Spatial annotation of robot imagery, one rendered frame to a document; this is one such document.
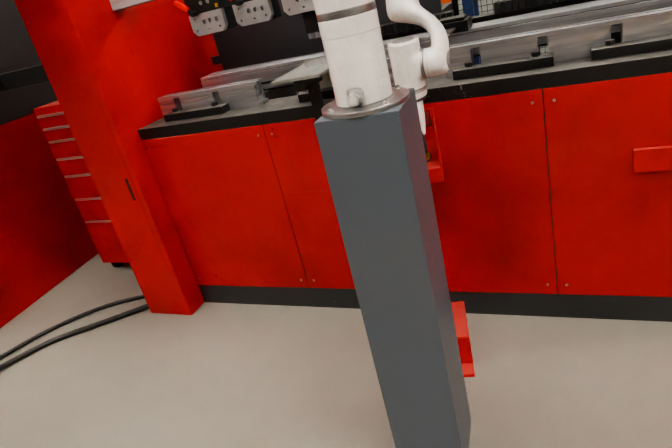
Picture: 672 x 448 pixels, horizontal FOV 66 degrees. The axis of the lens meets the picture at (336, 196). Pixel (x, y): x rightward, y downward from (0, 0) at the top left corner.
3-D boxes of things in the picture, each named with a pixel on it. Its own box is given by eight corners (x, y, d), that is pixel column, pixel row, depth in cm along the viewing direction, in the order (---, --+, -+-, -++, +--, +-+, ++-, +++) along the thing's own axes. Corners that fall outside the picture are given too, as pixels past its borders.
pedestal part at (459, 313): (413, 381, 172) (406, 352, 167) (413, 332, 194) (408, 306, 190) (475, 376, 167) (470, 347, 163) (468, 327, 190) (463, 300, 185)
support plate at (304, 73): (271, 85, 169) (270, 82, 169) (303, 66, 191) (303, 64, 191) (320, 77, 162) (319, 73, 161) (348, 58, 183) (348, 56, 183)
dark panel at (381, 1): (227, 82, 267) (200, -7, 250) (229, 81, 268) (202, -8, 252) (446, 44, 220) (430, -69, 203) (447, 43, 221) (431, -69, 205)
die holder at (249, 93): (164, 119, 224) (156, 98, 220) (172, 115, 229) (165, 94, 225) (262, 105, 203) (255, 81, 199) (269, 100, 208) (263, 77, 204)
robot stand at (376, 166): (466, 475, 137) (398, 110, 99) (400, 467, 143) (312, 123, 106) (471, 420, 152) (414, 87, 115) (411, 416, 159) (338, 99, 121)
